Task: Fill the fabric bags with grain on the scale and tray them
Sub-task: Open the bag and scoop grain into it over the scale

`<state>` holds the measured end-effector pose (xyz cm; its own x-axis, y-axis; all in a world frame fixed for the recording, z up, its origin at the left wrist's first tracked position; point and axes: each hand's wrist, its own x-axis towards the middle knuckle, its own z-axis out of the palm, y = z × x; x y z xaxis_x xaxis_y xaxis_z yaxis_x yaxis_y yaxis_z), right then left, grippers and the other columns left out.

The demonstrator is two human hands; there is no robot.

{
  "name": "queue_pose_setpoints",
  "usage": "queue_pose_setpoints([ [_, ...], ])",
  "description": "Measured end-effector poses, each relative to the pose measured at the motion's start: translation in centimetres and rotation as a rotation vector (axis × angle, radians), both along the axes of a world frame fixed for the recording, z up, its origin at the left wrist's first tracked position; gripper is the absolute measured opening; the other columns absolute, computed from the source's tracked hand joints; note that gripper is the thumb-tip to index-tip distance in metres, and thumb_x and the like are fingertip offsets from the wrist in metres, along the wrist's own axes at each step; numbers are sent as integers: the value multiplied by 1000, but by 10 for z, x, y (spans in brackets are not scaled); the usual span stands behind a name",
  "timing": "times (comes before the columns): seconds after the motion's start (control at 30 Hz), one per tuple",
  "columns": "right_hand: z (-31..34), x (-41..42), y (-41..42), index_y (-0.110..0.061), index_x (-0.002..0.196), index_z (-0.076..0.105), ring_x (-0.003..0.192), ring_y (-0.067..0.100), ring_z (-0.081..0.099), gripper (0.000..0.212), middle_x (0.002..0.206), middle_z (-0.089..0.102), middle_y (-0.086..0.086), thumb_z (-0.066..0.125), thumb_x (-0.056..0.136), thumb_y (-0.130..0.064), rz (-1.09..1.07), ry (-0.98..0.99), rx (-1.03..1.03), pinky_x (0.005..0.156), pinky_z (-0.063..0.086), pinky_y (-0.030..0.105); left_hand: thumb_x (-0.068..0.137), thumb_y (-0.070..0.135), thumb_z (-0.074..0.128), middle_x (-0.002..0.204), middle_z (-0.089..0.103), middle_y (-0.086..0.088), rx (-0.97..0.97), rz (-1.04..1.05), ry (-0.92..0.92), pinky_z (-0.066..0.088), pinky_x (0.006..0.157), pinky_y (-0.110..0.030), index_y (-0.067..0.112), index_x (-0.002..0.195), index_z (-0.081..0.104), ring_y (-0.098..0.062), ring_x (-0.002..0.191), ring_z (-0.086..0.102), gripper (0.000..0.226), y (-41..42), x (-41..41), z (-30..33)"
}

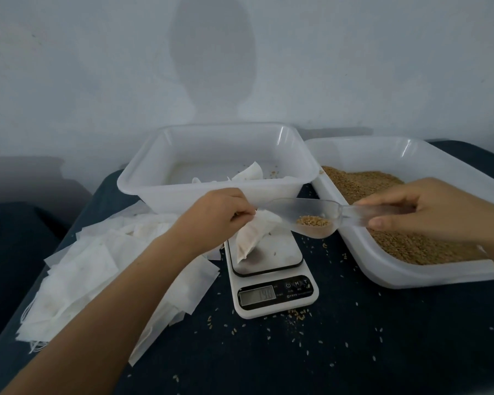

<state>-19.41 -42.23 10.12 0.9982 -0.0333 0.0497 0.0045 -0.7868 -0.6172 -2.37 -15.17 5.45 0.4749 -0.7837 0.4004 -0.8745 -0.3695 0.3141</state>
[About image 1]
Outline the person's left hand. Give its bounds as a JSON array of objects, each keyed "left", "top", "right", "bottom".
[{"left": 168, "top": 188, "right": 257, "bottom": 259}]

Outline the pile of white bags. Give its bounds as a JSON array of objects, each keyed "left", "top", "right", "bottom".
[{"left": 16, "top": 201, "right": 223, "bottom": 366}]

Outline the brown grain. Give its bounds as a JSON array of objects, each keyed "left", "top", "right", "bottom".
[{"left": 296, "top": 166, "right": 489, "bottom": 267}]

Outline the dark blue tablecloth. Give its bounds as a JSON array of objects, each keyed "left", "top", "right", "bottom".
[
  {"left": 0, "top": 142, "right": 494, "bottom": 395},
  {"left": 0, "top": 201, "right": 67, "bottom": 356}
]

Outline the person's right hand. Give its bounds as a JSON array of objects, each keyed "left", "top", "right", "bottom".
[{"left": 354, "top": 177, "right": 494, "bottom": 247}]

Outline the white plastic tub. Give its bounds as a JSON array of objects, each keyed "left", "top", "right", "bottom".
[{"left": 117, "top": 122, "right": 322, "bottom": 215}]

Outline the white mesh bag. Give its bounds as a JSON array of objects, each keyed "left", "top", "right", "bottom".
[
  {"left": 233, "top": 210, "right": 286, "bottom": 265},
  {"left": 191, "top": 174, "right": 232, "bottom": 185}
]

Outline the white digital kitchen scale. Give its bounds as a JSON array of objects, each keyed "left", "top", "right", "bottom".
[{"left": 224, "top": 230, "right": 321, "bottom": 319}]

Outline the white tray of grain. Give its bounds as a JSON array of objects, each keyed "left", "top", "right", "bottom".
[{"left": 305, "top": 136, "right": 494, "bottom": 290}]

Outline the clear plastic scoop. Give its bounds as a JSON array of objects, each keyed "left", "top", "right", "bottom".
[{"left": 267, "top": 198, "right": 418, "bottom": 240}]

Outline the person's left forearm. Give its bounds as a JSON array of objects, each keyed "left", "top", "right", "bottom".
[{"left": 0, "top": 236, "right": 205, "bottom": 395}]

